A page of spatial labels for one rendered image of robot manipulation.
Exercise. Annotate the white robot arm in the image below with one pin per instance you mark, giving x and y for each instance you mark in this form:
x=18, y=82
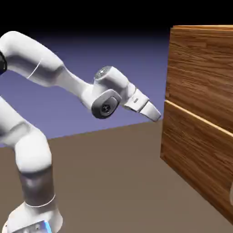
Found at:
x=36, y=61

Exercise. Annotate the wooden cabinet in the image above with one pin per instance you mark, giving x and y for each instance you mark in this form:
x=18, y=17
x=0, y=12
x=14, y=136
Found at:
x=198, y=109

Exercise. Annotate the wooden cabinet lower door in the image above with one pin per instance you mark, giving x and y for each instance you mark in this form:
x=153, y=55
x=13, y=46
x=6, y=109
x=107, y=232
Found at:
x=193, y=154

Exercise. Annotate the wooden cabinet door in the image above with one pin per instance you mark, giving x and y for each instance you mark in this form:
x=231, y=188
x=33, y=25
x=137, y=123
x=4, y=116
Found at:
x=200, y=72
x=193, y=154

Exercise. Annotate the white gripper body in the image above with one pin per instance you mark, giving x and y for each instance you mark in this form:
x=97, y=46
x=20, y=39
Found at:
x=151, y=110

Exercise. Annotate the wooden cabinet upper door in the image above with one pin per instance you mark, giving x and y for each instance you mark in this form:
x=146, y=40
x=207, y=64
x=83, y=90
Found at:
x=200, y=72

